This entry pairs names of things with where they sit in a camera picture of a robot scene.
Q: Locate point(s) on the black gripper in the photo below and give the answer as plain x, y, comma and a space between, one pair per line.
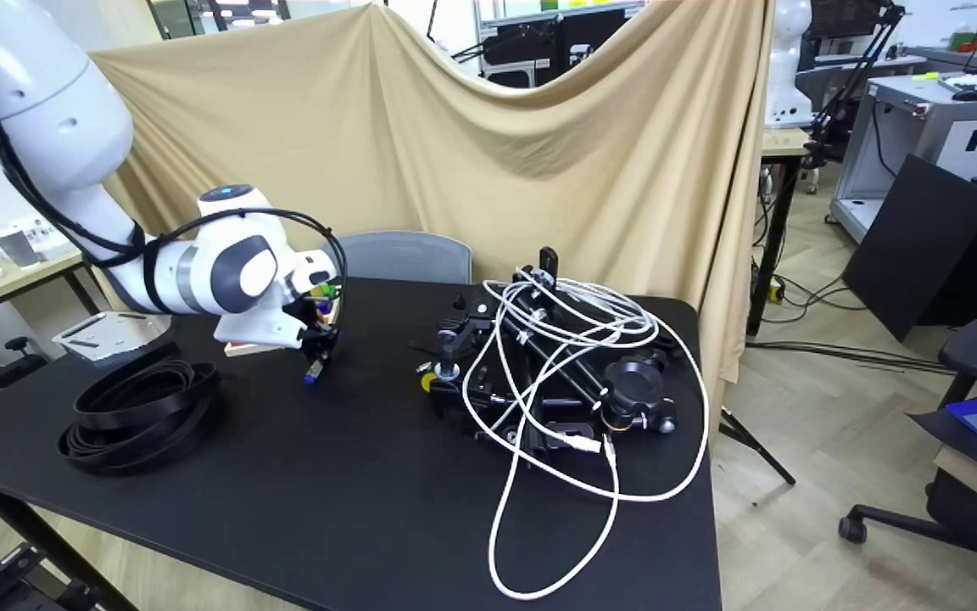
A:
319, 310

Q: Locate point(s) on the blue marker with white label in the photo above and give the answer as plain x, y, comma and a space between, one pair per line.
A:
314, 377

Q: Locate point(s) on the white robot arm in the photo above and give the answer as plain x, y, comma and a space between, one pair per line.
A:
50, 105

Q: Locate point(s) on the grey chair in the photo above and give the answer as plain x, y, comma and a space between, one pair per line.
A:
407, 261

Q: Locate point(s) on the white flat tray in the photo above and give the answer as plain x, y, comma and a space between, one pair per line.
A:
111, 333

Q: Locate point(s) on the tan cloth backdrop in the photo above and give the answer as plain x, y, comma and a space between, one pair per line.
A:
579, 172

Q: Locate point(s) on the black table leg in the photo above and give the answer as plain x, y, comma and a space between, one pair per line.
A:
34, 546

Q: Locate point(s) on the black stand leg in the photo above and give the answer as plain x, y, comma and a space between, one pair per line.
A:
755, 447

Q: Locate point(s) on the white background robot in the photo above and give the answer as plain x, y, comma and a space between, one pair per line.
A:
788, 64

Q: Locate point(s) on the black flat panel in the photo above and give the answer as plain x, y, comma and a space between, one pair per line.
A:
916, 244

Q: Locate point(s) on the white cabinet desk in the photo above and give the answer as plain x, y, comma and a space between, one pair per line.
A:
942, 141

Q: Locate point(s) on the black camera mount rig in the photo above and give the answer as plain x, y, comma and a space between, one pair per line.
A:
559, 360

